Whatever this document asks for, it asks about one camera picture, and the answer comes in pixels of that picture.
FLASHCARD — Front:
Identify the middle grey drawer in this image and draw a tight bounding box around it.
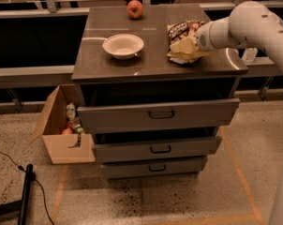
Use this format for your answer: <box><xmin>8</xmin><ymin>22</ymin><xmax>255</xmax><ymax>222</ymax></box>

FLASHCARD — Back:
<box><xmin>92</xmin><ymin>136</ymin><xmax>221</xmax><ymax>163</ymax></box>

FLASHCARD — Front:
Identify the black floor cable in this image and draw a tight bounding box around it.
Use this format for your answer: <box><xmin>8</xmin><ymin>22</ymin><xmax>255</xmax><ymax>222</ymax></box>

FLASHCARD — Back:
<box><xmin>0</xmin><ymin>146</ymin><xmax>56</xmax><ymax>225</ymax></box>

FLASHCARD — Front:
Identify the green packet in box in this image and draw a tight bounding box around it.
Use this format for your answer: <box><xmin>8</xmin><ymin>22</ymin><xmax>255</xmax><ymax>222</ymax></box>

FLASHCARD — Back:
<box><xmin>73</xmin><ymin>124</ymin><xmax>84</xmax><ymax>134</ymax></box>

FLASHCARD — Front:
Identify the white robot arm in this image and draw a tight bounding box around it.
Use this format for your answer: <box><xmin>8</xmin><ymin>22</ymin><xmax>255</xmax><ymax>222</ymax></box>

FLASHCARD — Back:
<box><xmin>169</xmin><ymin>1</ymin><xmax>283</xmax><ymax>225</ymax></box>

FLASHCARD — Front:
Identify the top grey drawer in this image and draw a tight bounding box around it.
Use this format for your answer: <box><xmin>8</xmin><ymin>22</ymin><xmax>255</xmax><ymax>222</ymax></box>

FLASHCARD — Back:
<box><xmin>78</xmin><ymin>98</ymin><xmax>240</xmax><ymax>134</ymax></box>

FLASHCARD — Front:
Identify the grey drawer cabinet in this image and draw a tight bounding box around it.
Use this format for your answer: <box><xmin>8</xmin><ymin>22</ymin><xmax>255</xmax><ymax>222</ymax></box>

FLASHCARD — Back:
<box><xmin>71</xmin><ymin>4</ymin><xmax>249</xmax><ymax>180</ymax></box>

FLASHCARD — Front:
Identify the orange fruit in box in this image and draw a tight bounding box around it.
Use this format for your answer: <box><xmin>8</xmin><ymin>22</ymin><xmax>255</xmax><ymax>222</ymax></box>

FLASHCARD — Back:
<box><xmin>62</xmin><ymin>128</ymin><xmax>73</xmax><ymax>135</ymax></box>

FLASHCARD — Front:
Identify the bottom grey drawer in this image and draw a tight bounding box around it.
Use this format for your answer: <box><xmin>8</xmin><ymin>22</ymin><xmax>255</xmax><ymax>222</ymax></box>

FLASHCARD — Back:
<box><xmin>100</xmin><ymin>156</ymin><xmax>208</xmax><ymax>179</ymax></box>

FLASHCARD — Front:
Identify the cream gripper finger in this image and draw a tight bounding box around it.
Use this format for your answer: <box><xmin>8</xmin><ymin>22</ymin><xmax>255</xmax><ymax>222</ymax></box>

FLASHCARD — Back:
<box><xmin>179</xmin><ymin>51</ymin><xmax>213</xmax><ymax>63</ymax></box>
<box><xmin>170</xmin><ymin>40</ymin><xmax>188</xmax><ymax>53</ymax></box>

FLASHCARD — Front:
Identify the white paper bowl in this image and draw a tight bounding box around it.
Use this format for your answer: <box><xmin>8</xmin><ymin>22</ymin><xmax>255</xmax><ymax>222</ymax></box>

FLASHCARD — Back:
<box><xmin>102</xmin><ymin>34</ymin><xmax>144</xmax><ymax>60</ymax></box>

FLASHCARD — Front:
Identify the black metal stand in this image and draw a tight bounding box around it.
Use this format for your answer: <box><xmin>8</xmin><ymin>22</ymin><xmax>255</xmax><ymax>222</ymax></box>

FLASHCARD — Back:
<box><xmin>0</xmin><ymin>164</ymin><xmax>35</xmax><ymax>225</ymax></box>

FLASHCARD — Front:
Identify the white bottle in box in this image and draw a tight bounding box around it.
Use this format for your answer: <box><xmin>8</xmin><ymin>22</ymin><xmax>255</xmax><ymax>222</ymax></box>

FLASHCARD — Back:
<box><xmin>66</xmin><ymin>103</ymin><xmax>76</xmax><ymax>121</ymax></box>

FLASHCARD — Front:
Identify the grey drawer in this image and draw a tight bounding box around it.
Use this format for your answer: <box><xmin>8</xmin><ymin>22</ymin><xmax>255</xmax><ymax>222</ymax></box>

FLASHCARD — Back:
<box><xmin>78</xmin><ymin>98</ymin><xmax>240</xmax><ymax>134</ymax></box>
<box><xmin>100</xmin><ymin>156</ymin><xmax>208</xmax><ymax>179</ymax></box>
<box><xmin>92</xmin><ymin>136</ymin><xmax>221</xmax><ymax>163</ymax></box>

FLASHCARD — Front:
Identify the red apple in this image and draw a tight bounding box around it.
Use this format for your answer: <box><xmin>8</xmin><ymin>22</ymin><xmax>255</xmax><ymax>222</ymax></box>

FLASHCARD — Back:
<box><xmin>127</xmin><ymin>0</ymin><xmax>143</xmax><ymax>20</ymax></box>

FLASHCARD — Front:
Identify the open cardboard box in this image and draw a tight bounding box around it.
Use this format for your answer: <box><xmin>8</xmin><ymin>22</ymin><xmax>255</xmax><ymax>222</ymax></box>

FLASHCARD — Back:
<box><xmin>30</xmin><ymin>84</ymin><xmax>96</xmax><ymax>164</ymax></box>

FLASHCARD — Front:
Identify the brown chip bag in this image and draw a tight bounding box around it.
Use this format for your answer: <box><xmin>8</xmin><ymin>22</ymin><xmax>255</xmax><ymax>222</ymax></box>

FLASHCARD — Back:
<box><xmin>167</xmin><ymin>20</ymin><xmax>204</xmax><ymax>65</ymax></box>

